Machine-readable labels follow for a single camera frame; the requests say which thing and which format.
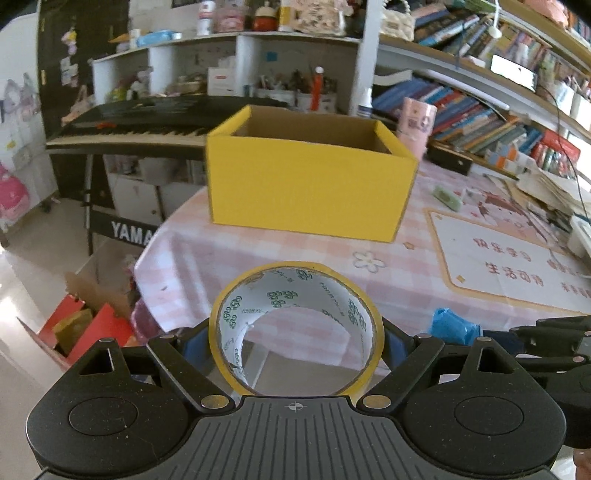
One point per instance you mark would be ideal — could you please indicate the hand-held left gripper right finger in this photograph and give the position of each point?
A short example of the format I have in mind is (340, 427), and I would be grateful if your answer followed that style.
(393, 348)

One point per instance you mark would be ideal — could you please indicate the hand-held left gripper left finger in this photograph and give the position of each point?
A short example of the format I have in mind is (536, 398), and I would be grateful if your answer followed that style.
(198, 346)

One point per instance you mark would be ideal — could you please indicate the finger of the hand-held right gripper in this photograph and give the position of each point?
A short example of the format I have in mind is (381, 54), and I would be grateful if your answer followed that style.
(545, 337)
(563, 367)

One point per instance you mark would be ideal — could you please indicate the blue plastic bag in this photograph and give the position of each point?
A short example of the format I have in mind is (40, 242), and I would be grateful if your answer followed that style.
(455, 325)

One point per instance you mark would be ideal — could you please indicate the yellow tape roll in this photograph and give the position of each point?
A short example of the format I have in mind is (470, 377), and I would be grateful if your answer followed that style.
(286, 286)

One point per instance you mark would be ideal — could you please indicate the yellow cardboard box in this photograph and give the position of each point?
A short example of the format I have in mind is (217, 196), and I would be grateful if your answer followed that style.
(300, 184)

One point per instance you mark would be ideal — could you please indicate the pink checkered desktop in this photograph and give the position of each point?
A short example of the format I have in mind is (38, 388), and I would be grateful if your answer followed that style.
(277, 249)

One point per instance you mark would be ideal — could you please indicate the printed white desk mat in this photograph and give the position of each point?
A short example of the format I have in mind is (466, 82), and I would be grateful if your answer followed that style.
(503, 258)

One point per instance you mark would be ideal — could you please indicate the red cardboard box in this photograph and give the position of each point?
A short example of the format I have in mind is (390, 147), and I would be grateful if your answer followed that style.
(111, 323)

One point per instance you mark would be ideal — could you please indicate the black keyboard stand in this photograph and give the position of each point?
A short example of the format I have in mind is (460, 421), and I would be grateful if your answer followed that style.
(120, 228)

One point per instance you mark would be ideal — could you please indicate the stack of papers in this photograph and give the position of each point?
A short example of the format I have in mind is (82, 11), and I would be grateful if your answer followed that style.
(549, 189)

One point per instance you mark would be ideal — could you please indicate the green eraser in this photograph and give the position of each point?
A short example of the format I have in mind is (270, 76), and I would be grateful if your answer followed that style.
(447, 197)

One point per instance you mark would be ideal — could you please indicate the white cabinet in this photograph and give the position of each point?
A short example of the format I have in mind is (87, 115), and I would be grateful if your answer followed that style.
(134, 194)

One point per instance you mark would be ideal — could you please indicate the black flat box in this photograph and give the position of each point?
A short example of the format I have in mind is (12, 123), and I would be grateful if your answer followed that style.
(450, 159)

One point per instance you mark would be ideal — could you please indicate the pink cup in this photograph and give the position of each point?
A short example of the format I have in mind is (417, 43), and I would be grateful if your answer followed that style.
(415, 127)

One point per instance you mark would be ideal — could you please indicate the leaning row of books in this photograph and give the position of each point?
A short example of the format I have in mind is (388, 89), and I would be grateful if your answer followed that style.
(466, 120)

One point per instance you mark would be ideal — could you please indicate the black electronic keyboard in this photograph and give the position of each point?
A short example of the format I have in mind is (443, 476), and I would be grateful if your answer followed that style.
(152, 113)

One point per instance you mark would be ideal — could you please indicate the pink backpack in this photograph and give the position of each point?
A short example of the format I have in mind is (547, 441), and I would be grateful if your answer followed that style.
(11, 198)

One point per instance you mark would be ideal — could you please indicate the white bottle blue label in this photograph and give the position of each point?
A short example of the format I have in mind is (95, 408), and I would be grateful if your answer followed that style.
(365, 108)

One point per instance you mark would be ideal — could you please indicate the white pen holder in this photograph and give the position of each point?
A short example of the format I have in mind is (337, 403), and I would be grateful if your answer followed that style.
(274, 99)
(328, 104)

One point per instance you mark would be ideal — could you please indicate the white box red print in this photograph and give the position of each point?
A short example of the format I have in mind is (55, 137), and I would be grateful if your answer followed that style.
(220, 83)

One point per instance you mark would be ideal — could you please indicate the red tassel ornament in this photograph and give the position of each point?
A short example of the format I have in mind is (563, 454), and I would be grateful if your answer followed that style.
(317, 90)

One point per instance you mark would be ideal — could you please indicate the white shelf unit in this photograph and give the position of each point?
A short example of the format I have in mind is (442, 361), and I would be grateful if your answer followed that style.
(251, 55)

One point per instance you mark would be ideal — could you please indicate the long row of books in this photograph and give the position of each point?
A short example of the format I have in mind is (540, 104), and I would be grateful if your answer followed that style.
(471, 41)

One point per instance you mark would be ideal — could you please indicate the black door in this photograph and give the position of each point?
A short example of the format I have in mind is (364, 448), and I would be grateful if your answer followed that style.
(83, 60)

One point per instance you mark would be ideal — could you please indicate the blue wipes packet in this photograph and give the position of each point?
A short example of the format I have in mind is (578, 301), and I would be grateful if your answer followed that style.
(157, 38)

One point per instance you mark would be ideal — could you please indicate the pink plush head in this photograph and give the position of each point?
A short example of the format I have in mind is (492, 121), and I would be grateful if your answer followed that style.
(549, 11)

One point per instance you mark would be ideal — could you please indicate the white quilted handbag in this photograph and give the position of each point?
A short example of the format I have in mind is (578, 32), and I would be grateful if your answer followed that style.
(398, 23)

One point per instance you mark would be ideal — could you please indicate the white spray bottle red label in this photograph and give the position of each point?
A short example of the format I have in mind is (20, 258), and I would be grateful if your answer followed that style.
(206, 18)

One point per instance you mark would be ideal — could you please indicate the pink box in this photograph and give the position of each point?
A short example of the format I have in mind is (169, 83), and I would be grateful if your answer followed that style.
(229, 18)

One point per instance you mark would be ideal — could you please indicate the red white round jar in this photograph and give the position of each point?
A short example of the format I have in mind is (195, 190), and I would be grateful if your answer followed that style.
(264, 21)

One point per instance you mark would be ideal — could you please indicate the pink floral ornament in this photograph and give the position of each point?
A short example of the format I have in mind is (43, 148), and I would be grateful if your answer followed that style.
(321, 16)

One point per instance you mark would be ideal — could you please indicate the yellow white cup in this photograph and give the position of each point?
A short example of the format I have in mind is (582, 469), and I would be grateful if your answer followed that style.
(286, 16)

